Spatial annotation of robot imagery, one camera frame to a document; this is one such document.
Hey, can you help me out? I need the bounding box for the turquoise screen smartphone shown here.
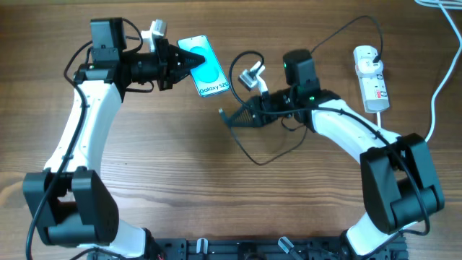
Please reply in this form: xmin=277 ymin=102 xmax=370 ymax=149
xmin=177 ymin=35 xmax=230 ymax=98

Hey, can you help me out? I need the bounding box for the black charger cable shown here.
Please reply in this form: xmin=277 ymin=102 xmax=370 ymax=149
xmin=218 ymin=14 xmax=384 ymax=167

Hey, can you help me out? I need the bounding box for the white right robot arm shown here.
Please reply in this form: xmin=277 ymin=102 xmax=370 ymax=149
xmin=225 ymin=49 xmax=445 ymax=259

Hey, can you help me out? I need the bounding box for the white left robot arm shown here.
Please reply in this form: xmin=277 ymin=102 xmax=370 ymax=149
xmin=22 ymin=17 xmax=205 ymax=259

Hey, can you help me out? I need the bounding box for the white charger plug adapter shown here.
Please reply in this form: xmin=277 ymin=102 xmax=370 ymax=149
xmin=355 ymin=58 xmax=383 ymax=78

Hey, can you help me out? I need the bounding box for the white power strip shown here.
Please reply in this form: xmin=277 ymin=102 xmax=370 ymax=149
xmin=353 ymin=45 xmax=390 ymax=113

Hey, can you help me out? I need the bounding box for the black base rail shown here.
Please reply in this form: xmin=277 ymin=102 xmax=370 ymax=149
xmin=151 ymin=236 xmax=409 ymax=260

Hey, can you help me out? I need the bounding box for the white power strip cord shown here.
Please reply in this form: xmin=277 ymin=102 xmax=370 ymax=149
xmin=376 ymin=0 xmax=462 ymax=144

